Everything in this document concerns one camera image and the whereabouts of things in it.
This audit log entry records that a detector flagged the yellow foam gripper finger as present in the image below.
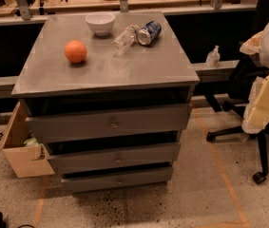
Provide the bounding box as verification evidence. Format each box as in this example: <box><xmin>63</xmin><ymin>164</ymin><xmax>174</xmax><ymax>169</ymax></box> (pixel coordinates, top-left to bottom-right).
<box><xmin>241</xmin><ymin>75</ymin><xmax>269</xmax><ymax>134</ymax></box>

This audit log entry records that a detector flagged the orange fruit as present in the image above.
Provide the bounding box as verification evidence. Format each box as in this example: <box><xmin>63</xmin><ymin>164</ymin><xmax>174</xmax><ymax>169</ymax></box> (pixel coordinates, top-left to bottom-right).
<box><xmin>64</xmin><ymin>40</ymin><xmax>87</xmax><ymax>63</ymax></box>

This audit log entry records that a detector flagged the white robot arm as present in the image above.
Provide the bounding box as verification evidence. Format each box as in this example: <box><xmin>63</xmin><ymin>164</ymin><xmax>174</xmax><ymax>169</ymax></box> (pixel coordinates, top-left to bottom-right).
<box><xmin>240</xmin><ymin>23</ymin><xmax>269</xmax><ymax>134</ymax></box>

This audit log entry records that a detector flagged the black office chair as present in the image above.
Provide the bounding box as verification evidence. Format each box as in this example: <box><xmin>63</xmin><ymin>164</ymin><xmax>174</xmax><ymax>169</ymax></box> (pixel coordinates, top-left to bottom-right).
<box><xmin>205</xmin><ymin>0</ymin><xmax>269</xmax><ymax>185</ymax></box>

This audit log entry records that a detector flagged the hand sanitizer pump bottle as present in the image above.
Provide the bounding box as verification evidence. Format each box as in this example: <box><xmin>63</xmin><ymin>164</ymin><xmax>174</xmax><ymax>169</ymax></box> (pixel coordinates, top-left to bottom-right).
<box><xmin>205</xmin><ymin>46</ymin><xmax>221</xmax><ymax>67</ymax></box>

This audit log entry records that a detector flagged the top grey drawer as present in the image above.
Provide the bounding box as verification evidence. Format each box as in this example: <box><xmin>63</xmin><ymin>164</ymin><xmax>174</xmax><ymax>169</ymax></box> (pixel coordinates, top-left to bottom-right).
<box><xmin>26</xmin><ymin>104</ymin><xmax>192</xmax><ymax>143</ymax></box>

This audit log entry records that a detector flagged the grey drawer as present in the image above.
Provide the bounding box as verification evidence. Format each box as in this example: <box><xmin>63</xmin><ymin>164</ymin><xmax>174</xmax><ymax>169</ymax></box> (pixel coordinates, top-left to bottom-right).
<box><xmin>48</xmin><ymin>142</ymin><xmax>181</xmax><ymax>175</ymax></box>
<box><xmin>26</xmin><ymin>104</ymin><xmax>192</xmax><ymax>143</ymax></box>
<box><xmin>61</xmin><ymin>166</ymin><xmax>173</xmax><ymax>193</ymax></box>

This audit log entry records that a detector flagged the middle grey drawer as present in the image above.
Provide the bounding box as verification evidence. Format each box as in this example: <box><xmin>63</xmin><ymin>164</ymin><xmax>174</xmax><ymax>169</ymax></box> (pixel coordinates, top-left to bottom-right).
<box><xmin>48</xmin><ymin>142</ymin><xmax>181</xmax><ymax>175</ymax></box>

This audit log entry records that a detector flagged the blue white soda can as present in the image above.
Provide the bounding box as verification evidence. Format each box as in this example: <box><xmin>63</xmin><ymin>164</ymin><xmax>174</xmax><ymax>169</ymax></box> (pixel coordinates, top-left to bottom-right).
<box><xmin>138</xmin><ymin>21</ymin><xmax>162</xmax><ymax>46</ymax></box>

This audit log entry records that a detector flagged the clear plastic bottle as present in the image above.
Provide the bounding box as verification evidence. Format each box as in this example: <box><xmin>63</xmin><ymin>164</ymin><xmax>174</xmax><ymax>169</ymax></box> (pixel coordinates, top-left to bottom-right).
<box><xmin>111</xmin><ymin>25</ymin><xmax>139</xmax><ymax>56</ymax></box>

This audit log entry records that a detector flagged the grey drawer cabinet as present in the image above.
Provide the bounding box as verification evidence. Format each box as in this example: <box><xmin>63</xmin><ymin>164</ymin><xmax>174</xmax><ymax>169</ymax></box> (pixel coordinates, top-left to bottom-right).
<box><xmin>12</xmin><ymin>13</ymin><xmax>199</xmax><ymax>193</ymax></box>

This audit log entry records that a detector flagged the bottom grey drawer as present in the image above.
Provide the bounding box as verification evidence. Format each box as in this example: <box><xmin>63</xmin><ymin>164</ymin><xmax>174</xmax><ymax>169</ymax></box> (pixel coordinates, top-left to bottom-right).
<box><xmin>61</xmin><ymin>166</ymin><xmax>173</xmax><ymax>193</ymax></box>

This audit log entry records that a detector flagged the white ceramic bowl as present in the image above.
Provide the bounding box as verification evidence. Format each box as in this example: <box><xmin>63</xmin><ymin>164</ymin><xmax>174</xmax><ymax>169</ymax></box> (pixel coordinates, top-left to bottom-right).
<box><xmin>86</xmin><ymin>11</ymin><xmax>115</xmax><ymax>36</ymax></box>

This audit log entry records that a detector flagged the open cardboard box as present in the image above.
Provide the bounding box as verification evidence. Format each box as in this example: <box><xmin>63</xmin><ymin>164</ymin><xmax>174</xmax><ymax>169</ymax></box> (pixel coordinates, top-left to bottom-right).
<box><xmin>0</xmin><ymin>104</ymin><xmax>54</xmax><ymax>178</ymax></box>

